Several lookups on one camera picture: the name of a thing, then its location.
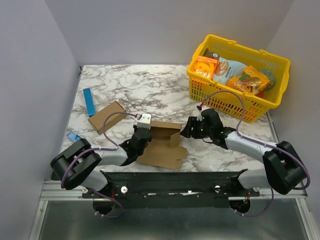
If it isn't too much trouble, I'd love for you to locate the brown cardboard box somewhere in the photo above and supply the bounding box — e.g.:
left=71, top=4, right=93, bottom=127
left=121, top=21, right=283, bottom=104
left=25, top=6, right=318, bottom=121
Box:
left=136, top=120, right=187, bottom=170
left=88, top=101, right=126, bottom=135

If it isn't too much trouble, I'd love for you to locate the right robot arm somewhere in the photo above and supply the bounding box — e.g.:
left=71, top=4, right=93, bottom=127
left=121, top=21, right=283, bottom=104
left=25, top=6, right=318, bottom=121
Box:
left=180, top=108, right=310, bottom=196

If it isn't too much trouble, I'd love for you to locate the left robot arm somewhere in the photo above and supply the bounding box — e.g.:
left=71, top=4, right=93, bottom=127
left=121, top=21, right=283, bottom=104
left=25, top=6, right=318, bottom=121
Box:
left=50, top=127, right=152, bottom=198

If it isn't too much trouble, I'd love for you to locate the folded brown cardboard box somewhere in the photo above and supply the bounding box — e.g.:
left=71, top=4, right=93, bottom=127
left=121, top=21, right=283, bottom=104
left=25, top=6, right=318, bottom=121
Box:
left=88, top=101, right=126, bottom=135

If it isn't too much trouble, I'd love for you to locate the orange snack box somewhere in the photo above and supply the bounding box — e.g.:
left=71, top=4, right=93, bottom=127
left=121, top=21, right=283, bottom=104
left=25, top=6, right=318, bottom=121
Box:
left=193, top=56, right=219, bottom=80

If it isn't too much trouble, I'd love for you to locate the small blue box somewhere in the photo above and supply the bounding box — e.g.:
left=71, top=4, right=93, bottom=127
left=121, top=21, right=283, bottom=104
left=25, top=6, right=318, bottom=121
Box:
left=67, top=131, right=81, bottom=143

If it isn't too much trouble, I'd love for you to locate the long blue box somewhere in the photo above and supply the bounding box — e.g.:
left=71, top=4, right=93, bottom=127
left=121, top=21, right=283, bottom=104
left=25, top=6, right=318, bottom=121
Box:
left=83, top=88, right=96, bottom=118

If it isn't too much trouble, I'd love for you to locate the light blue chips bag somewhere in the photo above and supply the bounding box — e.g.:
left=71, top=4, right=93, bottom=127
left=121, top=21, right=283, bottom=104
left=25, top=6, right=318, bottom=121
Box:
left=212, top=57, right=247, bottom=85

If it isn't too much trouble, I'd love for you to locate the orange gummy candy bag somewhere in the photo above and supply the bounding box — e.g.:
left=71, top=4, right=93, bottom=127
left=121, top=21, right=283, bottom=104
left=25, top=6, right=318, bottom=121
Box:
left=226, top=65, right=272, bottom=96

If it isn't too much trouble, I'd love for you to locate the yellow plastic basket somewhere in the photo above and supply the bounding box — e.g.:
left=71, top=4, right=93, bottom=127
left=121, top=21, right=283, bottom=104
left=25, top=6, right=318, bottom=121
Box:
left=187, top=34, right=291, bottom=123

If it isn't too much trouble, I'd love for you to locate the dark snack packet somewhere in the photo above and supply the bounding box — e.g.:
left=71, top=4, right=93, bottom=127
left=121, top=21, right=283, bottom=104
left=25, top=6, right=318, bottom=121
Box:
left=203, top=48, right=220, bottom=59

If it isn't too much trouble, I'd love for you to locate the green round sponge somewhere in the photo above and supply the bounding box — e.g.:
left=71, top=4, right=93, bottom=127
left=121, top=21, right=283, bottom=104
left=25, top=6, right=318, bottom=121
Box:
left=258, top=68, right=276, bottom=92

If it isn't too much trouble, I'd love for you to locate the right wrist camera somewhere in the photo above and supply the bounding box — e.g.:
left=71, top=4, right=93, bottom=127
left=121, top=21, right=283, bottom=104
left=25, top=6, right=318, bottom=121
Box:
left=196, top=105, right=209, bottom=121

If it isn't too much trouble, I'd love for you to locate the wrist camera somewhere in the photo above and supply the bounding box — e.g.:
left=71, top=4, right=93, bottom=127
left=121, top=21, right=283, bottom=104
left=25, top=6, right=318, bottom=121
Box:
left=196, top=105, right=209, bottom=121
left=135, top=113, right=152, bottom=130

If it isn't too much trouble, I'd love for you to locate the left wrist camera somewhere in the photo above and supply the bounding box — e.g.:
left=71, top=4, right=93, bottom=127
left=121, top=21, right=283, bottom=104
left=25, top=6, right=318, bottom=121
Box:
left=135, top=113, right=152, bottom=130

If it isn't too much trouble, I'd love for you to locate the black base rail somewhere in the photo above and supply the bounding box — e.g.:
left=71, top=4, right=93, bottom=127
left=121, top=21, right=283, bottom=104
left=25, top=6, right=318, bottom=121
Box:
left=82, top=170, right=260, bottom=212

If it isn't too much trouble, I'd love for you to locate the aluminium frame rail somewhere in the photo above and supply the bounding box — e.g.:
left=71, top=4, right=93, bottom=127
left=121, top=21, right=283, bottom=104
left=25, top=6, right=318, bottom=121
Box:
left=39, top=180, right=308, bottom=201

